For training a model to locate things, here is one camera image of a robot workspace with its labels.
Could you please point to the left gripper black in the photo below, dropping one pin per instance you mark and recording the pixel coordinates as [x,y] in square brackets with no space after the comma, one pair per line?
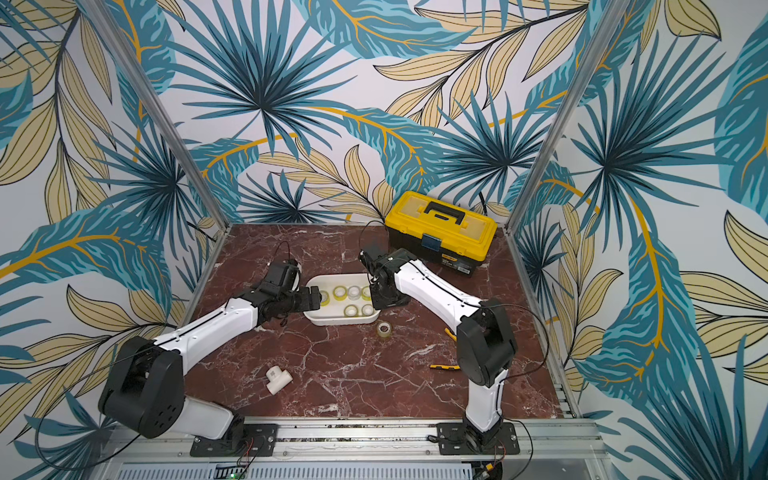
[305,299]

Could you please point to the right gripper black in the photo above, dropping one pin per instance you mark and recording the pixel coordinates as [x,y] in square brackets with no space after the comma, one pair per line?
[384,294]

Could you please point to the transparent tape roll two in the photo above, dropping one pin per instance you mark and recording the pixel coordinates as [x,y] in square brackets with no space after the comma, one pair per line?
[354,293]

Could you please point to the transparent tape roll one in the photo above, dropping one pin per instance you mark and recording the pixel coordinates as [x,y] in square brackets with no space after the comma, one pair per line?
[324,297]

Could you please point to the transparent tape roll five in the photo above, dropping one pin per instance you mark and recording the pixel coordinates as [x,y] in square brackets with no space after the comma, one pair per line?
[340,293]

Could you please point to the white plastic storage box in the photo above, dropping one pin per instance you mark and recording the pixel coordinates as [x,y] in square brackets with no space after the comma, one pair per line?
[333,314]

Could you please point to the transparent tape roll six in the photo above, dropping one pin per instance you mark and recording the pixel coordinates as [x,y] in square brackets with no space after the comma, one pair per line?
[384,329]

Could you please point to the transparent tape roll seven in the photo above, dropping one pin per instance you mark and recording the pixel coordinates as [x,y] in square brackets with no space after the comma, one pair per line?
[352,311]

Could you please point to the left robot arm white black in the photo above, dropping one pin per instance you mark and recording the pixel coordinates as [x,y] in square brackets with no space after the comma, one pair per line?
[145,387]

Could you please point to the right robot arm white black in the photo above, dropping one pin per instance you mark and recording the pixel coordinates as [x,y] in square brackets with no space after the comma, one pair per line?
[484,339]

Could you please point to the yellow black toolbox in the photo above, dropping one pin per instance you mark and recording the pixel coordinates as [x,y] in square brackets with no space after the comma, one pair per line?
[438,231]

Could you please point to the white pipe tee fitting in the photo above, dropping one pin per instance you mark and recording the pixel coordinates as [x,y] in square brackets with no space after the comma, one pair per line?
[277,379]

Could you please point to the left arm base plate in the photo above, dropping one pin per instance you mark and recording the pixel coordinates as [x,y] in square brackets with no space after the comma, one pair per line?
[245,439]

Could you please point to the aluminium front rail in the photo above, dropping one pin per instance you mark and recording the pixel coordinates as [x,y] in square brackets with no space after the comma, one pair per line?
[396,448]

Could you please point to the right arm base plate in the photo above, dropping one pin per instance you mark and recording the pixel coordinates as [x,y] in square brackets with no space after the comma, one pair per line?
[462,438]

